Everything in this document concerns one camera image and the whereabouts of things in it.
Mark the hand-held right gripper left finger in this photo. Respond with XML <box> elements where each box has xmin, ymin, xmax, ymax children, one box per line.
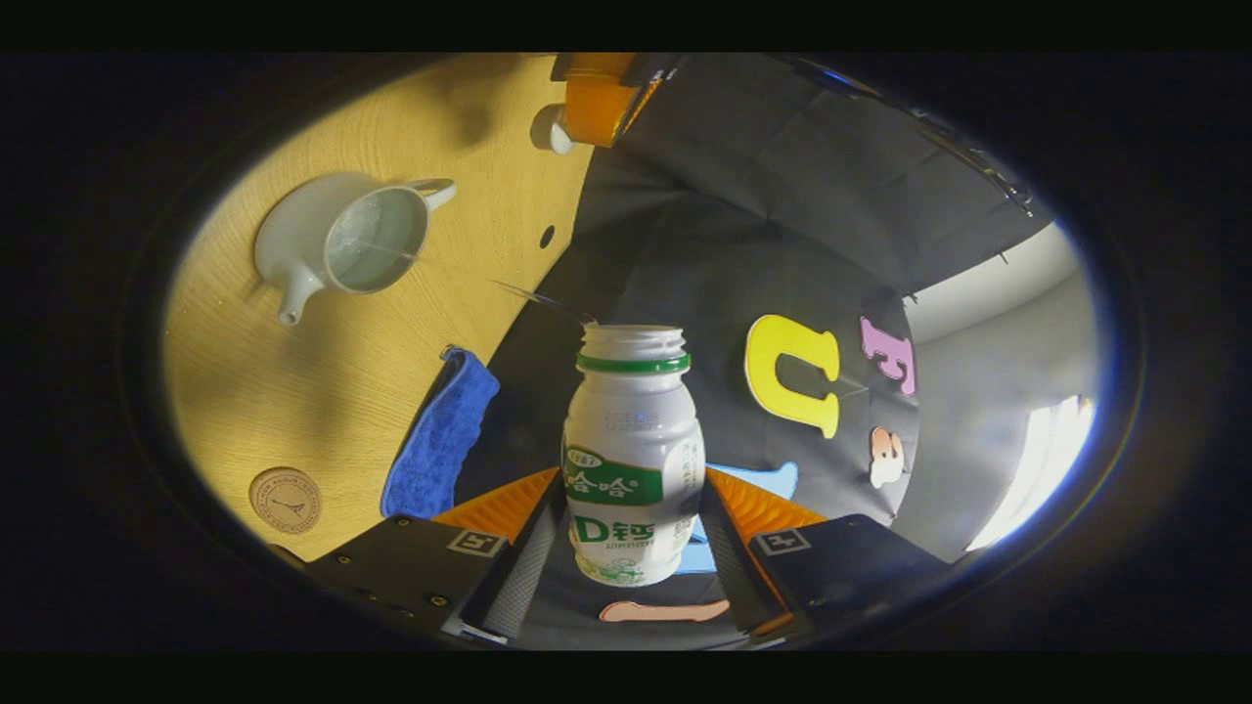
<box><xmin>313</xmin><ymin>467</ymin><xmax>566</xmax><ymax>646</ymax></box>

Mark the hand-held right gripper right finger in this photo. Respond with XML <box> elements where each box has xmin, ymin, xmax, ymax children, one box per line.
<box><xmin>700</xmin><ymin>467</ymin><xmax>950</xmax><ymax>646</ymax></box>

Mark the white plastic water bottle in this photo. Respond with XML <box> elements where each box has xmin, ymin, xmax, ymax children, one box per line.
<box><xmin>562</xmin><ymin>325</ymin><xmax>706</xmax><ymax>588</ymax></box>

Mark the round cork coaster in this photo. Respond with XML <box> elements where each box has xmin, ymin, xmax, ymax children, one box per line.
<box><xmin>248</xmin><ymin>466</ymin><xmax>323</xmax><ymax>535</ymax></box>

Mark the white ceramic teacup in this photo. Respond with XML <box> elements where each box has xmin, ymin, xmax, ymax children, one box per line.
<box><xmin>254</xmin><ymin>173</ymin><xmax>458</xmax><ymax>327</ymax></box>

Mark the blue towel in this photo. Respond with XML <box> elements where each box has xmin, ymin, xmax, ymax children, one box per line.
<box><xmin>380</xmin><ymin>345</ymin><xmax>501</xmax><ymax>519</ymax></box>

